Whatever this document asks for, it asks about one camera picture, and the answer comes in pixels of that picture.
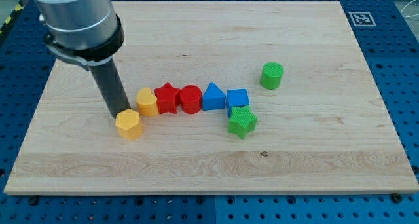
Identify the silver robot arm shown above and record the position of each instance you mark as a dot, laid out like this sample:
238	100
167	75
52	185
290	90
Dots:
86	33

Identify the yellow heart block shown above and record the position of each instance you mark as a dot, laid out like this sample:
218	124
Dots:
147	102

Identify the blue triangle block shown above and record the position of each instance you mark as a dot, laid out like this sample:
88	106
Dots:
213	98

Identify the red cylinder block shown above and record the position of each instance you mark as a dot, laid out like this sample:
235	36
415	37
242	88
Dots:
191	99

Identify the wooden board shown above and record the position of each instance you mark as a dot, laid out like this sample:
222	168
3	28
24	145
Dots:
324	130

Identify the blue cube block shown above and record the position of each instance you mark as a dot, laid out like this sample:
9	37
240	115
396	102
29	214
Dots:
236	98

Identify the green star block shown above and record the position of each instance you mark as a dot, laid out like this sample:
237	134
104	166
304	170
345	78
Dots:
242	121

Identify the red star block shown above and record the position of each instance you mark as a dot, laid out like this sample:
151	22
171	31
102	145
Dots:
167	98

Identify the green cylinder block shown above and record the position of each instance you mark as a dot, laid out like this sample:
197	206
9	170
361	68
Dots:
271	75

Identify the yellow hexagon block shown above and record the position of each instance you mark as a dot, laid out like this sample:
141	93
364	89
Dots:
129	124

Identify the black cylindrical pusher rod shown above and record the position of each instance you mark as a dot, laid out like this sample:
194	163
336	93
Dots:
111	88

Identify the white fiducial marker tag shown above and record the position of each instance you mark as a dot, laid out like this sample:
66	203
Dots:
362	19

